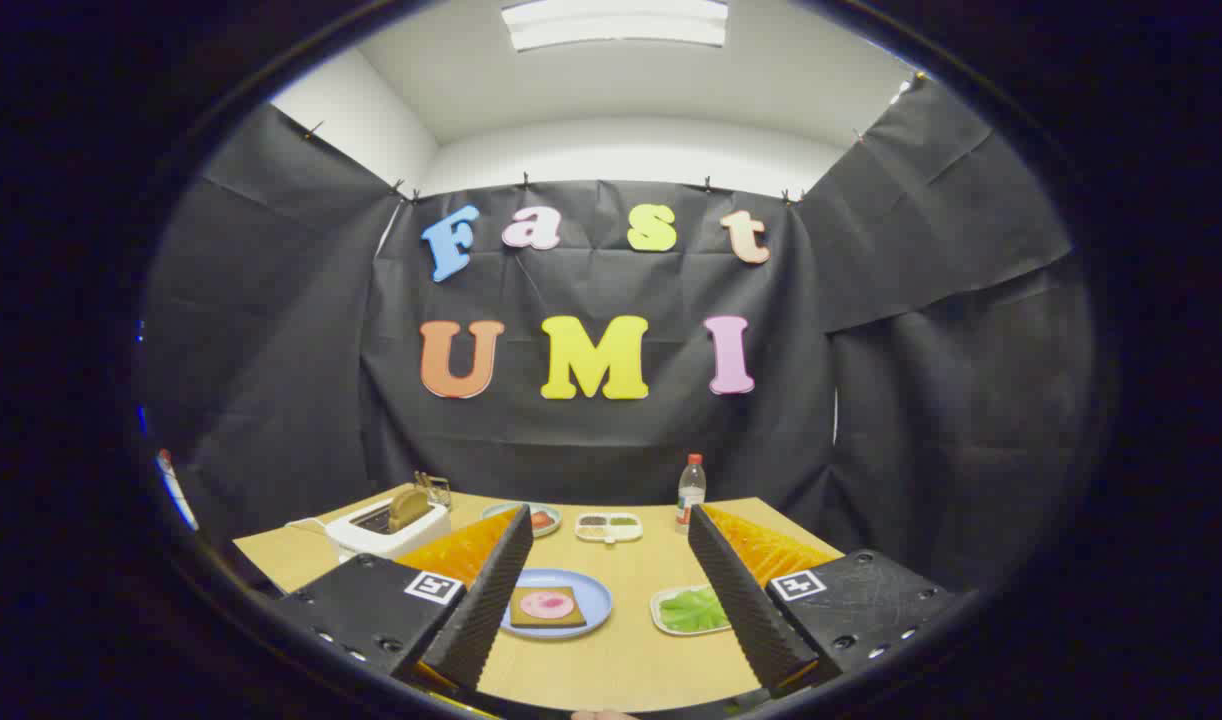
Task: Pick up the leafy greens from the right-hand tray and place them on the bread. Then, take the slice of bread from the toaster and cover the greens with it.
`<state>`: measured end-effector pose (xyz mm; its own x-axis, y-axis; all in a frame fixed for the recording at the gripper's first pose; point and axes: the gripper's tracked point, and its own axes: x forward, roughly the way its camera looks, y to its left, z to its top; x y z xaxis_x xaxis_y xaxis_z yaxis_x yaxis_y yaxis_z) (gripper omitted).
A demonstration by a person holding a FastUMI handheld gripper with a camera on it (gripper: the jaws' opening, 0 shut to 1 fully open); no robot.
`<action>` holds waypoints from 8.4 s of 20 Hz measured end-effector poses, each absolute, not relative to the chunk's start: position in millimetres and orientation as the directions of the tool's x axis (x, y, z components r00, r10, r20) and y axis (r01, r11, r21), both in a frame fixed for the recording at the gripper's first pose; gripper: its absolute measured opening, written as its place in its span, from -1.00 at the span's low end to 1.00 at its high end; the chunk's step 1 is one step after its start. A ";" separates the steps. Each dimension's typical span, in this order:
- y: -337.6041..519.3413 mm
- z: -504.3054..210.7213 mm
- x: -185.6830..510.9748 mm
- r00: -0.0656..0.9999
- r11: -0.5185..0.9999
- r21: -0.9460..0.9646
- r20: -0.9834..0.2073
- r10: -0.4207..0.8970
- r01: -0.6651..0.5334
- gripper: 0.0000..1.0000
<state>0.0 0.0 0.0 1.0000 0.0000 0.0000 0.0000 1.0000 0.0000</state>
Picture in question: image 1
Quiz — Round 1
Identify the brown bread slice with ham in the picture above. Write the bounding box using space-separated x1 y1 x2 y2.
509 586 588 629

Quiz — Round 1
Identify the pale green round plate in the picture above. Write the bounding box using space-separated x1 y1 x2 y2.
481 502 562 539

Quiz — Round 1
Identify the green lettuce leaf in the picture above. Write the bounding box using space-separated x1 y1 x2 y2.
659 588 729 632

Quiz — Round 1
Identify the white square plate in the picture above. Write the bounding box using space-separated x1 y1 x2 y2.
651 585 732 637

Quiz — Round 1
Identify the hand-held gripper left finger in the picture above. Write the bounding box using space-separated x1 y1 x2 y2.
271 505 535 693

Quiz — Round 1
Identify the white divided condiment tray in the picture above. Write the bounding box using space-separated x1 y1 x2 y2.
574 512 644 544

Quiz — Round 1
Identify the brown toast slice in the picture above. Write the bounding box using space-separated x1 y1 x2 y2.
388 486 432 531

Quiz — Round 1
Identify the white toaster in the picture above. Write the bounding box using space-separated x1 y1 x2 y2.
325 497 452 561

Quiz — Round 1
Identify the white and red object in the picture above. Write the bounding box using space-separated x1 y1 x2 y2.
156 450 200 531

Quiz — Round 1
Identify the clear plastic water bottle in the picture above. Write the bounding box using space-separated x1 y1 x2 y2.
677 454 707 533

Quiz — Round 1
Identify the ceiling light panel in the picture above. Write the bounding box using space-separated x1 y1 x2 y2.
501 0 729 51

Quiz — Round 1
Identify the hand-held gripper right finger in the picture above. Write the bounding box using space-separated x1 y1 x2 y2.
687 503 957 698

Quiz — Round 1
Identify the black backdrop cloth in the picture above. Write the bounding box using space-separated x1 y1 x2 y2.
136 75 1097 591

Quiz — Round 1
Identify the blue round plate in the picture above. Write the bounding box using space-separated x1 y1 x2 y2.
499 568 613 640

